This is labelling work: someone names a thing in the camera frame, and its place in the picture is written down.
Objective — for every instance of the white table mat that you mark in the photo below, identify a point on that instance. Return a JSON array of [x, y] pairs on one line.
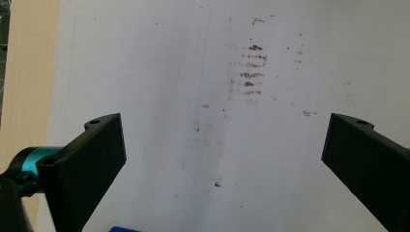
[[193, 64]]

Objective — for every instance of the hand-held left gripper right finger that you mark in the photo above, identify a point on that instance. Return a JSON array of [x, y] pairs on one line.
[[370, 167]]

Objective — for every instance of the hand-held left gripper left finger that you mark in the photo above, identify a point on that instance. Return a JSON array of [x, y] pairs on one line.
[[80, 174]]

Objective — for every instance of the blue cardboard box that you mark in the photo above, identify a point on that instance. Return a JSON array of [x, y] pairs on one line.
[[124, 229]]

